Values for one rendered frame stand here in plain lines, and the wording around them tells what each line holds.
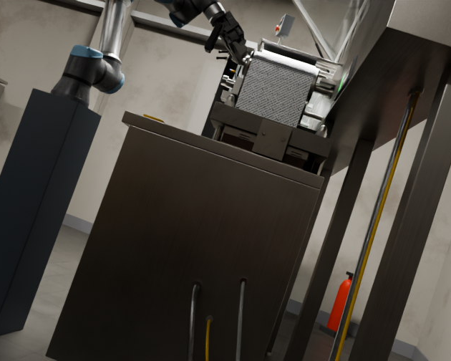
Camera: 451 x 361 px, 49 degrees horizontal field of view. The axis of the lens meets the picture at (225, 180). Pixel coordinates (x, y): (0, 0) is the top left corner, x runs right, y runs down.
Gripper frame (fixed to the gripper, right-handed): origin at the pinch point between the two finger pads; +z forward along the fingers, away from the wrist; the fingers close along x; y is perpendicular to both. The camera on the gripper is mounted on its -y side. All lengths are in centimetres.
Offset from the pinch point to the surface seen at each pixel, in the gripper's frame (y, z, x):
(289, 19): 39, -20, 50
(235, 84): -6.0, 6.3, -1.0
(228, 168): -25, 36, -34
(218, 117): -19.1, 19.6, -28.1
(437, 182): 9, 66, -85
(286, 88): 8.5, 19.2, -8.4
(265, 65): 6.3, 7.8, -8.3
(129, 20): -30, -199, 330
